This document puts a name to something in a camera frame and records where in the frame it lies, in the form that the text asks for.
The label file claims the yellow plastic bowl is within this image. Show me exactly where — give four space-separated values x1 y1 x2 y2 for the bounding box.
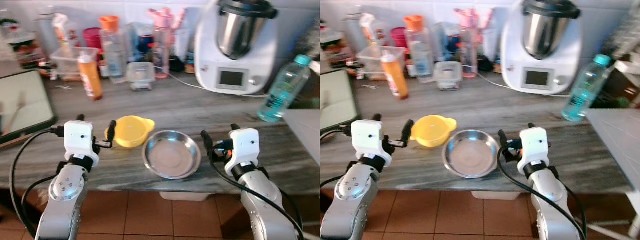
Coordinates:
411 115 458 148
105 116 156 149

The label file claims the round steel plate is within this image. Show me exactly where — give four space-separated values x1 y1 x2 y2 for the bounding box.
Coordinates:
442 130 501 179
142 130 202 180

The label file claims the orange sauce bottle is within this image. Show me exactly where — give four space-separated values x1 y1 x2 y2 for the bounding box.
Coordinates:
381 50 410 101
77 51 104 101

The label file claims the dark rimmed tray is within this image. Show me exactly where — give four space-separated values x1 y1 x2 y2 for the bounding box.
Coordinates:
320 69 360 133
0 69 57 146

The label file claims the teal capped water bottle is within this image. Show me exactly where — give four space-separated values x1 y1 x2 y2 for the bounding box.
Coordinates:
257 54 312 123
561 54 612 122

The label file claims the clear plastic box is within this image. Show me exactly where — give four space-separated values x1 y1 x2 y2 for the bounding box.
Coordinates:
50 47 99 81
356 46 406 78

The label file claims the small lidded clear container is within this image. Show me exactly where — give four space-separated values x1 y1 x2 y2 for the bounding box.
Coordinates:
126 61 156 92
434 61 463 91

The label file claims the white kitchen machine steel jug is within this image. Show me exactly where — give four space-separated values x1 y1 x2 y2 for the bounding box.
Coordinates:
500 0 583 96
194 0 281 96

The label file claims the clear bottle orange cap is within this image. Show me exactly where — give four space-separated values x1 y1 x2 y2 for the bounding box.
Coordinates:
404 15 435 83
98 15 128 84

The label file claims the red cup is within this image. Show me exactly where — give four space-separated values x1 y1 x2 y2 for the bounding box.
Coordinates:
82 27 103 49
390 27 408 48

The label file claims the clear bottle pink cap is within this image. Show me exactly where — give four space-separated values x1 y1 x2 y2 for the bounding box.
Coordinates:
454 7 480 79
148 7 173 80

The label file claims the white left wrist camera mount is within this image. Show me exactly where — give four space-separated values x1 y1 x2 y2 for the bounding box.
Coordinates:
64 120 100 166
351 120 385 166

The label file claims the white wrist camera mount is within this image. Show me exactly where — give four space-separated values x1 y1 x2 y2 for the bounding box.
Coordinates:
225 128 261 176
517 127 551 175
351 120 385 166
64 120 100 166

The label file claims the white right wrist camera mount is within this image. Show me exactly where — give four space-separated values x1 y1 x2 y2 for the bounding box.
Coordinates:
517 127 551 175
225 128 261 176

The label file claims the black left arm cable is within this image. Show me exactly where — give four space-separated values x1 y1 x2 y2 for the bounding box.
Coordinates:
9 126 66 237
320 126 353 191

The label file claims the white power cable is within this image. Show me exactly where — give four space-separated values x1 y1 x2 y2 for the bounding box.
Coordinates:
155 67 271 97
462 67 571 97

